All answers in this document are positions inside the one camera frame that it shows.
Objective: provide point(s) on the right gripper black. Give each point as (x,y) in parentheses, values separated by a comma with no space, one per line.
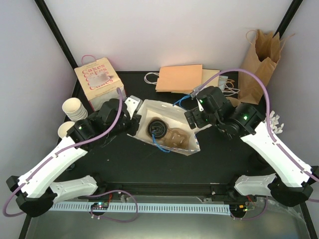
(200,122)

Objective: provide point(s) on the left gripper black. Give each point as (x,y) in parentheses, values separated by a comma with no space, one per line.
(132,130)

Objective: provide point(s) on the blue checkered paper bag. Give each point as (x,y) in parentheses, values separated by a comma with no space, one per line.
(174,117)

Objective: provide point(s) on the grey pulp cup carrier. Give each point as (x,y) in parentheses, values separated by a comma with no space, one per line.
(174,138)

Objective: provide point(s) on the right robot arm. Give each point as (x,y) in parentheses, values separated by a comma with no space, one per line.
(290,183)

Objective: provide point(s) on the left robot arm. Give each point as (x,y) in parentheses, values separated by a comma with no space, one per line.
(36,191)

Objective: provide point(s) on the light blue flat paper bag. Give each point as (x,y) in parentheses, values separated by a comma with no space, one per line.
(227,86)

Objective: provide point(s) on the orange flat paper bag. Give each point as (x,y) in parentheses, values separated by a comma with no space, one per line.
(177,79)

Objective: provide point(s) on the Cakes printed paper bag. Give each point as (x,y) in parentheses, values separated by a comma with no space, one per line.
(99,81)

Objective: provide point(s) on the far paper cup stack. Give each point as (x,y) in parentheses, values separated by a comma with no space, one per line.
(74,109)

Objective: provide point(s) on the paper cup stack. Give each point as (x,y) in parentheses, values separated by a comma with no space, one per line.
(74,109)
(62,130)

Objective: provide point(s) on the near paper cup stack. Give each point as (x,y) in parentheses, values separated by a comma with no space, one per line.
(62,130)

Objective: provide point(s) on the standing brown paper bag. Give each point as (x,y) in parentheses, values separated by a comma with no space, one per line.
(261,59)

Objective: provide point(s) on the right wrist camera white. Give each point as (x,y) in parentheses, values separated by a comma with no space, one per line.
(194,94)

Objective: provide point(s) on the light blue cable duct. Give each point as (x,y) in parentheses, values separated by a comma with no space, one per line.
(157,208)

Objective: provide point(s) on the right black frame post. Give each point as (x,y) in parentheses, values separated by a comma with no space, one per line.
(289,15)

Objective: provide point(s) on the black frame post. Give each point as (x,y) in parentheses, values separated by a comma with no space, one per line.
(42,6)
(289,15)

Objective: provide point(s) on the left black frame post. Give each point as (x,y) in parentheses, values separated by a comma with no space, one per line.
(42,6)

